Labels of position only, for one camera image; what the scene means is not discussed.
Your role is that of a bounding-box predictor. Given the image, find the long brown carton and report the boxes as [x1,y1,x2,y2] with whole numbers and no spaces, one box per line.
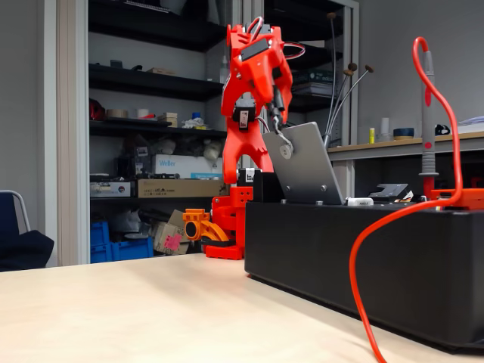
[136,178,231,199]

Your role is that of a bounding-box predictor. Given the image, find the small blue plastic crate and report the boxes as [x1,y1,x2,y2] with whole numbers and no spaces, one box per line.
[89,221,111,247]

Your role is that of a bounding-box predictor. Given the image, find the grey test probe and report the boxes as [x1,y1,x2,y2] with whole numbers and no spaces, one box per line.
[418,51,440,200]

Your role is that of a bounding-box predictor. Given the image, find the large blue plastic crate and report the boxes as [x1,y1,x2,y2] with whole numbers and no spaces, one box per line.
[89,237,154,265]

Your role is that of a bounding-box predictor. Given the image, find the black cable bracket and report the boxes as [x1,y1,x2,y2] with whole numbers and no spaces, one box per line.
[368,183,413,201]

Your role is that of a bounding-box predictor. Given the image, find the cardboard box pink label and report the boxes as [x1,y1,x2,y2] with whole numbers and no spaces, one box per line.
[153,221,190,256]

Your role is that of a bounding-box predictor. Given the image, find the grey metal stem ornament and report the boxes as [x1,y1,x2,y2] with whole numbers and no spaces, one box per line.
[323,11,375,149]

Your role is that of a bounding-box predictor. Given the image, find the stack of books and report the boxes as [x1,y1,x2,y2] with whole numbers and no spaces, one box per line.
[293,68,336,98]

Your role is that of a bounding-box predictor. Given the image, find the red probe cable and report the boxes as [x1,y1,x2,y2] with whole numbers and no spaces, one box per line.
[348,36,464,363]

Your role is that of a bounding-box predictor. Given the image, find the white printed carton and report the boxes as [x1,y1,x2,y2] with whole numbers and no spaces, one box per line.
[89,181,136,198]

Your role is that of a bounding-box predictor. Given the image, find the red display module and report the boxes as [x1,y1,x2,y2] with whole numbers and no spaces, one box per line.
[430,188,484,211]

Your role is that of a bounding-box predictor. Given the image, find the plain cardboard box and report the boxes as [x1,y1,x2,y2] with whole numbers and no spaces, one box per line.
[167,209,187,230]

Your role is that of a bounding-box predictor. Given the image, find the white rag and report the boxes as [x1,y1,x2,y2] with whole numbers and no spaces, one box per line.
[181,112,208,131]

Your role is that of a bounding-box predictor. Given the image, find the black task box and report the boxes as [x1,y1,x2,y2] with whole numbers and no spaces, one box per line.
[244,200,484,351]

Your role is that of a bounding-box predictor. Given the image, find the blue chair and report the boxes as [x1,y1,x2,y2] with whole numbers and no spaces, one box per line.
[0,190,56,272]

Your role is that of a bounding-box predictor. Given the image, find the white Weller box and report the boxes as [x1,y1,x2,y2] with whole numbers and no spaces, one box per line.
[152,154,224,179]

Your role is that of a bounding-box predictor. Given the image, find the red object on shelf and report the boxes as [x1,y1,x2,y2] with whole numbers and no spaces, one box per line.
[88,98,107,121]

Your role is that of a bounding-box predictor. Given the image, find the black block on box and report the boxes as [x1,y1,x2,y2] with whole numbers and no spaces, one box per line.
[252,172,284,203]

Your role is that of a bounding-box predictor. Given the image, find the grey metal lid panel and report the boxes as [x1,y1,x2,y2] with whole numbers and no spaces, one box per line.
[262,121,345,206]

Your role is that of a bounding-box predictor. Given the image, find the open storage cabinet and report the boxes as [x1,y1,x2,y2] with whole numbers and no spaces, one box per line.
[56,0,360,265]

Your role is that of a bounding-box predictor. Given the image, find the paper stack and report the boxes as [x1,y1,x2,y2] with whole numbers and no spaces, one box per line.
[459,116,484,134]

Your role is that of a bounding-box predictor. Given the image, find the orange table clamp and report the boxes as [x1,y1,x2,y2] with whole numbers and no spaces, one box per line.
[181,208,231,244]

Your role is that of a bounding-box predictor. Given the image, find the wooden side counter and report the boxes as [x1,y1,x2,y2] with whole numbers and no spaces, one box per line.
[327,130,484,201]

